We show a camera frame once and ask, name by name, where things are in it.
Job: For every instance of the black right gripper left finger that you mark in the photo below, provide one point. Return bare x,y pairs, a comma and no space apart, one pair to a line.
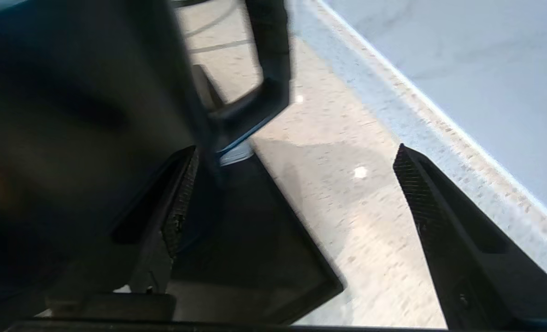
179,207

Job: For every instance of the black serving tray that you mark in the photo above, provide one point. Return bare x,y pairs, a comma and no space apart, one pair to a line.
255,258

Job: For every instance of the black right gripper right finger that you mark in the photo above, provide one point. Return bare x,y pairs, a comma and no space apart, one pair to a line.
462,258

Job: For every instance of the black electric kettle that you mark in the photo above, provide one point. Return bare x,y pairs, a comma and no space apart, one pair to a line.
70,115

